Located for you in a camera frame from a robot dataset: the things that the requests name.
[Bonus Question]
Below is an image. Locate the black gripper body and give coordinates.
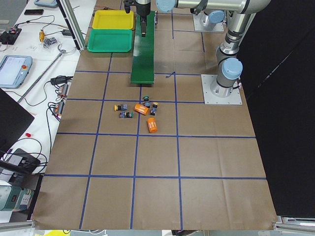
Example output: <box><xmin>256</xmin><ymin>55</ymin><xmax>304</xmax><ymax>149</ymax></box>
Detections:
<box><xmin>124</xmin><ymin>0</ymin><xmax>151</xmax><ymax>15</ymax></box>

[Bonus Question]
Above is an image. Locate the green push button switch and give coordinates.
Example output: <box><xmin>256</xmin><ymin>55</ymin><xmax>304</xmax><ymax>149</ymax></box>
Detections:
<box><xmin>142</xmin><ymin>96</ymin><xmax>151</xmax><ymax>108</ymax></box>
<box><xmin>119</xmin><ymin>112</ymin><xmax>133</xmax><ymax>118</ymax></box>

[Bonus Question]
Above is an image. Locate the orange 4680 cylinder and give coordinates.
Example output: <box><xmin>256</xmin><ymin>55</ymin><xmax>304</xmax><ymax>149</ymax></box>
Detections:
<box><xmin>134</xmin><ymin>104</ymin><xmax>150</xmax><ymax>116</ymax></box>
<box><xmin>147</xmin><ymin>118</ymin><xmax>158</xmax><ymax>133</ymax></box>

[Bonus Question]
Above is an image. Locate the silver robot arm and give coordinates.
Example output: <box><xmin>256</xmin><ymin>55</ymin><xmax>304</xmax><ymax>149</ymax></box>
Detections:
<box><xmin>156</xmin><ymin>0</ymin><xmax>270</xmax><ymax>97</ymax></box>
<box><xmin>124</xmin><ymin>0</ymin><xmax>225</xmax><ymax>37</ymax></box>

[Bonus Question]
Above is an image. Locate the yellow plastic tray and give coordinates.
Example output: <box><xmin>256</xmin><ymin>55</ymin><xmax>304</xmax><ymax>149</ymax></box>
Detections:
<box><xmin>92</xmin><ymin>10</ymin><xmax>134</xmax><ymax>30</ymax></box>

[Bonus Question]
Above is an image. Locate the green plastic tray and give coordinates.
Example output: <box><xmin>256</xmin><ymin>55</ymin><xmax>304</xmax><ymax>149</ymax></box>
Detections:
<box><xmin>87</xmin><ymin>29</ymin><xmax>132</xmax><ymax>53</ymax></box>

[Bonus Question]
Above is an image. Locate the green conveyor belt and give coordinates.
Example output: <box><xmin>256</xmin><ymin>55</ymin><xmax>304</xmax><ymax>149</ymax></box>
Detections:
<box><xmin>130</xmin><ymin>11</ymin><xmax>156</xmax><ymax>84</ymax></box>

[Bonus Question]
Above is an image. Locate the blue teach pendant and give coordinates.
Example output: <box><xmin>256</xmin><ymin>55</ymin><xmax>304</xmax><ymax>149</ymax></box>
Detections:
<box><xmin>0</xmin><ymin>55</ymin><xmax>32</xmax><ymax>89</ymax></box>
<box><xmin>34</xmin><ymin>0</ymin><xmax>58</xmax><ymax>8</ymax></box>

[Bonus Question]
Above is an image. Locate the long metal rod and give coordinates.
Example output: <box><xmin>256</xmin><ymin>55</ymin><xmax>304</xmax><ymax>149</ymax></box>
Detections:
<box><xmin>17</xmin><ymin>49</ymin><xmax>66</xmax><ymax>104</ymax></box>

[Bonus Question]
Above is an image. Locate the brass connector part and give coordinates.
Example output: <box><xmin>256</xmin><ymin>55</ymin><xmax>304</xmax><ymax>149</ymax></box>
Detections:
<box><xmin>39</xmin><ymin>29</ymin><xmax>45</xmax><ymax>42</ymax></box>

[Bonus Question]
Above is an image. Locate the black smartphone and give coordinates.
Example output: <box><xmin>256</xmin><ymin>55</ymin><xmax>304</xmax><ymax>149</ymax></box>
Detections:
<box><xmin>24</xmin><ymin>9</ymin><xmax>44</xmax><ymax>15</ymax></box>

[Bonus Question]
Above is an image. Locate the black monitor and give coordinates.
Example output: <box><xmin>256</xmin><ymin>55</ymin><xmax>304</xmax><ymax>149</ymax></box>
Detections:
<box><xmin>0</xmin><ymin>89</ymin><xmax>34</xmax><ymax>152</ymax></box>

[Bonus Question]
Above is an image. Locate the black power adapter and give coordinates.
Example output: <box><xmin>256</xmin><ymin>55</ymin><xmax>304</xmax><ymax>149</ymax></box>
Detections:
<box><xmin>7</xmin><ymin>148</ymin><xmax>40</xmax><ymax>174</ymax></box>

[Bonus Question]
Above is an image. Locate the aluminium frame post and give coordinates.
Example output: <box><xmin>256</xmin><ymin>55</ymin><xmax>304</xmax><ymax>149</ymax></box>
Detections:
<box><xmin>56</xmin><ymin>0</ymin><xmax>86</xmax><ymax>51</ymax></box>

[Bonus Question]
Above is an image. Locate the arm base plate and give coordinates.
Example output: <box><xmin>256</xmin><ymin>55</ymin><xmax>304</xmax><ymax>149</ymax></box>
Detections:
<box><xmin>193</xmin><ymin>10</ymin><xmax>225</xmax><ymax>33</ymax></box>
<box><xmin>201</xmin><ymin>74</ymin><xmax>242</xmax><ymax>105</ymax></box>

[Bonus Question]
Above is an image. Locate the yellow push button switch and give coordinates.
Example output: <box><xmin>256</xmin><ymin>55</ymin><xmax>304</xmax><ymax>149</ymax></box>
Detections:
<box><xmin>150</xmin><ymin>102</ymin><xmax>159</xmax><ymax>116</ymax></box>
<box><xmin>114</xmin><ymin>103</ymin><xmax>128</xmax><ymax>111</ymax></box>

